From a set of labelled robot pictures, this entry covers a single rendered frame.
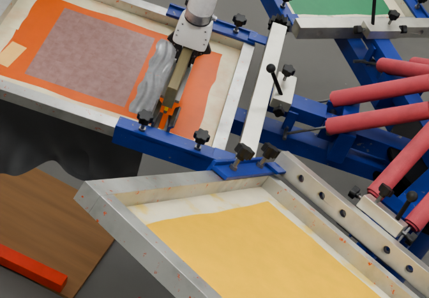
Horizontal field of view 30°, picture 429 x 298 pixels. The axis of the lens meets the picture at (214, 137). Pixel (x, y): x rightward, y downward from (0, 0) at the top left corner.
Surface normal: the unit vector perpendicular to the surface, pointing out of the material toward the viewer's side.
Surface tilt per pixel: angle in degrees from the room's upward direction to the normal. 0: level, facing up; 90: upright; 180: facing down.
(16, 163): 93
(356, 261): 58
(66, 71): 0
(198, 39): 92
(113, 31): 0
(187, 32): 91
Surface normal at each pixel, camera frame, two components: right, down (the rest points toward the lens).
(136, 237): -0.42, 0.00
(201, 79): 0.25, -0.67
